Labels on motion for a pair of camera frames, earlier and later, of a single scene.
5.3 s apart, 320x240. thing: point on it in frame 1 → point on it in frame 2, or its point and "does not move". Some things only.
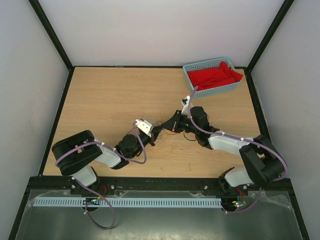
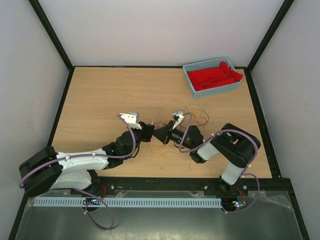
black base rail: [148, 184] does not move
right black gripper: [172, 124] → [164, 133]
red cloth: [211, 78] does not move
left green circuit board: [92, 201] does not move
